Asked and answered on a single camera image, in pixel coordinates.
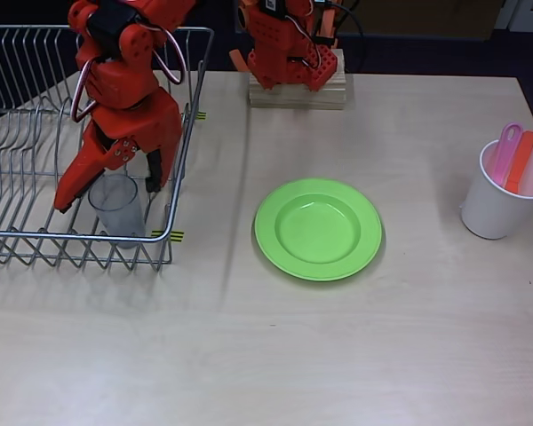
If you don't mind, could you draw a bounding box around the green plastic plate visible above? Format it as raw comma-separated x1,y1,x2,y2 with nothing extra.
253,177,384,283

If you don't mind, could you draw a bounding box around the white paper cup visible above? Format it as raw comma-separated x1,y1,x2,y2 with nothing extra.
459,138,533,241

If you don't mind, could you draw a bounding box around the clear grey plastic tumbler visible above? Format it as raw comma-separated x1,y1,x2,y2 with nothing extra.
87,173,146,249

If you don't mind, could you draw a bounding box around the metal wire dish rack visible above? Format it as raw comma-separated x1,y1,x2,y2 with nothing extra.
0,25,215,272

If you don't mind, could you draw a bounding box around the orange plastic knife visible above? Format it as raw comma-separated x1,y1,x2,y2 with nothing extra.
502,130,533,195

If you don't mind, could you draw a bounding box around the pink plastic fork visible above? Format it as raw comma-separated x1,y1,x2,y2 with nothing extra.
489,122,525,187

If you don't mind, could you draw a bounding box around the wooden base block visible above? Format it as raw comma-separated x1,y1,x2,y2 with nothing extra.
248,47,347,111

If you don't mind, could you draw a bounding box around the white servo cable loop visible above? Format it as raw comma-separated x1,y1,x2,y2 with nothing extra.
72,25,187,124

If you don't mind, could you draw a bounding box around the black power cable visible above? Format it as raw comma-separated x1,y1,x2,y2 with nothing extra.
336,0,365,75

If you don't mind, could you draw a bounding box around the light orange table clamp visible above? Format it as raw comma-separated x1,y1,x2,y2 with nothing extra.
228,0,261,72

